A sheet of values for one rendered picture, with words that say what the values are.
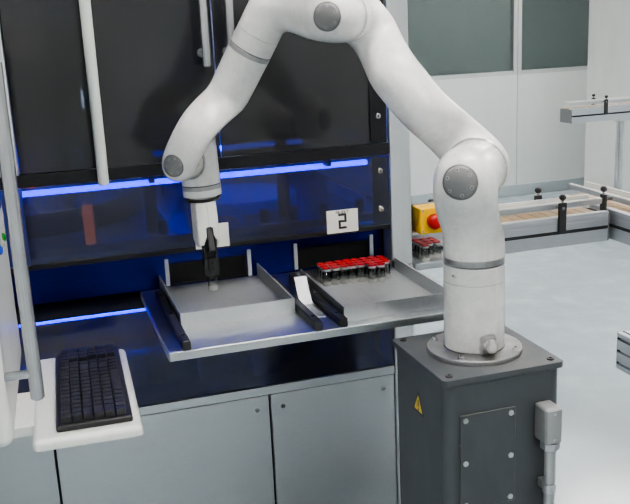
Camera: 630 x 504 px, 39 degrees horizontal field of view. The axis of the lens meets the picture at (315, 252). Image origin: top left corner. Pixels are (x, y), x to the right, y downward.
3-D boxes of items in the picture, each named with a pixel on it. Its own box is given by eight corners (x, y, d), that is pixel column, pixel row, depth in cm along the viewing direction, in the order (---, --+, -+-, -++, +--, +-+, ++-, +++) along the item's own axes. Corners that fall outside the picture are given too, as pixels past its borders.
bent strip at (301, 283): (295, 301, 213) (293, 277, 211) (307, 299, 214) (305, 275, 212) (313, 318, 200) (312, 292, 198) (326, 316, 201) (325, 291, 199)
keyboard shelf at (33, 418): (0, 375, 203) (-2, 364, 202) (125, 357, 210) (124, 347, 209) (-14, 464, 161) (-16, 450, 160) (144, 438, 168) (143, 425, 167)
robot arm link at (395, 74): (464, 220, 171) (481, 203, 186) (513, 181, 166) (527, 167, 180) (300, 17, 173) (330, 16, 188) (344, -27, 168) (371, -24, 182)
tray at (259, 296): (159, 288, 228) (158, 275, 227) (258, 275, 236) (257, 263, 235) (181, 329, 197) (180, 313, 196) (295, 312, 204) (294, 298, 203)
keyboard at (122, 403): (55, 360, 203) (54, 349, 202) (118, 351, 206) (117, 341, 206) (56, 433, 166) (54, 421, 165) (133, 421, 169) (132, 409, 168)
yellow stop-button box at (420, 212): (409, 229, 244) (408, 203, 243) (433, 226, 246) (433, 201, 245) (420, 235, 237) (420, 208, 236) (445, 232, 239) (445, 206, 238)
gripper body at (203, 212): (182, 191, 201) (188, 240, 204) (188, 199, 191) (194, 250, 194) (215, 187, 202) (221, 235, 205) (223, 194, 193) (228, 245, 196)
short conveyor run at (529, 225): (399, 269, 249) (398, 214, 245) (379, 257, 263) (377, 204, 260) (611, 241, 268) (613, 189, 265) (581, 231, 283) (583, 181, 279)
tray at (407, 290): (300, 282, 228) (300, 269, 227) (396, 270, 235) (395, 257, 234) (344, 322, 196) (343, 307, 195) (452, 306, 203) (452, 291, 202)
